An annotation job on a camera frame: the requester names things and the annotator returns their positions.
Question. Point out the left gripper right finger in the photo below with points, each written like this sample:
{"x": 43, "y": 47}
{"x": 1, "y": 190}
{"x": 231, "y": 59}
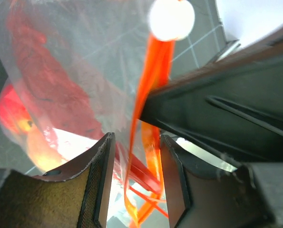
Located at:
{"x": 200, "y": 195}

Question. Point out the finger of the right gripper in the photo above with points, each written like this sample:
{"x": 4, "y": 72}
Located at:
{"x": 232, "y": 108}

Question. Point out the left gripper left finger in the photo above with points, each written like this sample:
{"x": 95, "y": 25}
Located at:
{"x": 73, "y": 195}

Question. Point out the red toy lobster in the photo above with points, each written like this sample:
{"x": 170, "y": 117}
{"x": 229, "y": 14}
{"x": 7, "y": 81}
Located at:
{"x": 49, "y": 93}

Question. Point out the red toy apple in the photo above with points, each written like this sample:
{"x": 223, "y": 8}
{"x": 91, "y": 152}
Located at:
{"x": 14, "y": 117}

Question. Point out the orange zip top bag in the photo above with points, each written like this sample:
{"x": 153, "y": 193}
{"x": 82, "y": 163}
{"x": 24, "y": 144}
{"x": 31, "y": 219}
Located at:
{"x": 117, "y": 51}

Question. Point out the toy peach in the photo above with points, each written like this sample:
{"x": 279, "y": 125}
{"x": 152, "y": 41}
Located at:
{"x": 39, "y": 151}

